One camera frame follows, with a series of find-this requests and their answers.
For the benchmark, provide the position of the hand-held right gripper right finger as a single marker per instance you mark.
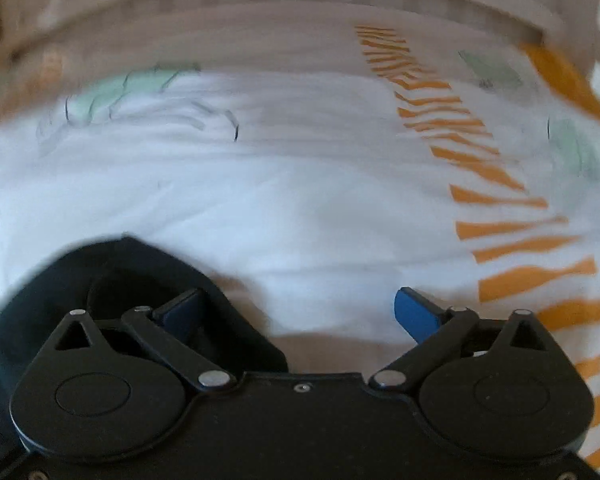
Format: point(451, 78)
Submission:
point(416, 314)

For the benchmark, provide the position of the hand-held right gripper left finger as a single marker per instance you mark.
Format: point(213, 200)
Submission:
point(185, 311)

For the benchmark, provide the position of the black zip hoodie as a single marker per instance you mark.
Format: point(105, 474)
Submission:
point(130, 265)

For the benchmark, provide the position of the white leaf printed duvet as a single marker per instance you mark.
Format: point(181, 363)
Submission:
point(300, 200)

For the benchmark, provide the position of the yellow bed sheet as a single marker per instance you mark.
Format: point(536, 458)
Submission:
point(565, 80)

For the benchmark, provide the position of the pale wooden bed frame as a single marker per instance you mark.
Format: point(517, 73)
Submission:
point(280, 5)

